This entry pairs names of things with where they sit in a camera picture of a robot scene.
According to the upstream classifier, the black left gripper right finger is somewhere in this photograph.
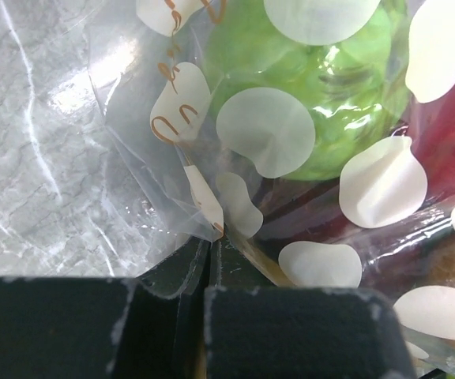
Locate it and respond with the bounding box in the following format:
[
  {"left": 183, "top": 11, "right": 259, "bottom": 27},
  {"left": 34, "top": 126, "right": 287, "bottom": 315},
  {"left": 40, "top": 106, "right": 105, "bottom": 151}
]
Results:
[{"left": 204, "top": 240, "right": 416, "bottom": 378}]

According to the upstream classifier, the dark purple fake plum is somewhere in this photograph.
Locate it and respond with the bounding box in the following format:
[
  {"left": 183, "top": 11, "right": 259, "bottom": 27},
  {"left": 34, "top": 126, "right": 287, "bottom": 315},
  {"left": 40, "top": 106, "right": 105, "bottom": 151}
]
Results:
[{"left": 254, "top": 179, "right": 455, "bottom": 276}]

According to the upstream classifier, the clear polka dot zip bag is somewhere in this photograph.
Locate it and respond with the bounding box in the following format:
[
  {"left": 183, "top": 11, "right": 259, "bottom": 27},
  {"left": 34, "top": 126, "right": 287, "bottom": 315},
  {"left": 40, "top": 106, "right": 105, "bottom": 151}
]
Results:
[{"left": 88, "top": 1, "right": 455, "bottom": 376}]

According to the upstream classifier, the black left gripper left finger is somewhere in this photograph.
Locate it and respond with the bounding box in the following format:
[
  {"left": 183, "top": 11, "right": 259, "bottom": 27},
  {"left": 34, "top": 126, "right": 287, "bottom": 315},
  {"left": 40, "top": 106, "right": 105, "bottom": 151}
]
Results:
[{"left": 0, "top": 238, "right": 210, "bottom": 378}]

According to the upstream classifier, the light green fake lime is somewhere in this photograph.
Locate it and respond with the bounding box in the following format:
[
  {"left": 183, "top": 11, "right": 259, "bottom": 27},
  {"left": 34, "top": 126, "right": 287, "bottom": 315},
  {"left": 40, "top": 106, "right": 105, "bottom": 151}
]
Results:
[{"left": 203, "top": 1, "right": 409, "bottom": 181}]

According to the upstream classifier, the red fake fruit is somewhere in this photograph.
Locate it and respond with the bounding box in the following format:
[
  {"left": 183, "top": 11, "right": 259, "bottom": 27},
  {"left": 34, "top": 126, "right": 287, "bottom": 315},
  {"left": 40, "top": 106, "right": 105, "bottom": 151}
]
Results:
[{"left": 397, "top": 85, "right": 455, "bottom": 212}]

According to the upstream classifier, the brown fake kiwi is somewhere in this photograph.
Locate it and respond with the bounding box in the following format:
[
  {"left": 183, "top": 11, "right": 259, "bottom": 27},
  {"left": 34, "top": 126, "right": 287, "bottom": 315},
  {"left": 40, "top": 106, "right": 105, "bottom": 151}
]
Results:
[{"left": 361, "top": 236, "right": 455, "bottom": 301}]

